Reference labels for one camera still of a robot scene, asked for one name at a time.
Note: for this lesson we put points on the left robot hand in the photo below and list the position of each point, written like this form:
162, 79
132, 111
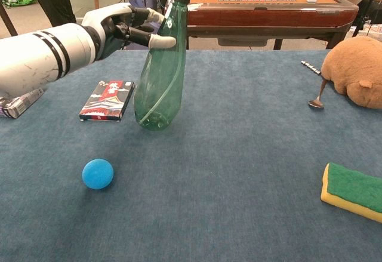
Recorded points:
119, 26

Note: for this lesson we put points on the green transparent spray bottle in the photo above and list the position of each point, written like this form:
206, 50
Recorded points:
162, 74

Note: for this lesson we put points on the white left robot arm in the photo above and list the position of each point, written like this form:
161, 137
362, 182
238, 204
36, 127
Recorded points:
38, 62

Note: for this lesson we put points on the black tripod stand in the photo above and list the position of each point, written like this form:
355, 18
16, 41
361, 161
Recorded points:
368, 5

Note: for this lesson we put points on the red illustrated card box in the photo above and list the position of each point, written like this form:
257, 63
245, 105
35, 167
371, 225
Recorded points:
107, 101

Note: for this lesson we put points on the mahjong table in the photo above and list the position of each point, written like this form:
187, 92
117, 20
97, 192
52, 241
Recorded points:
262, 14

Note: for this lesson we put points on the blue foam ball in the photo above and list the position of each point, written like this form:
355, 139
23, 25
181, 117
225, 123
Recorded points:
97, 174

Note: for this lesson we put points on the metal spoon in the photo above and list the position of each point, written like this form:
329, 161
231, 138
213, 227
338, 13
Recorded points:
318, 99

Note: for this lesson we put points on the brown plush toy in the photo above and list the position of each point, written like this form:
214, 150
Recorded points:
356, 68

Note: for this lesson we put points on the yellow green scrubbing sponge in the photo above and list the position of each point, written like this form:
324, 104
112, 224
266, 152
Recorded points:
355, 191

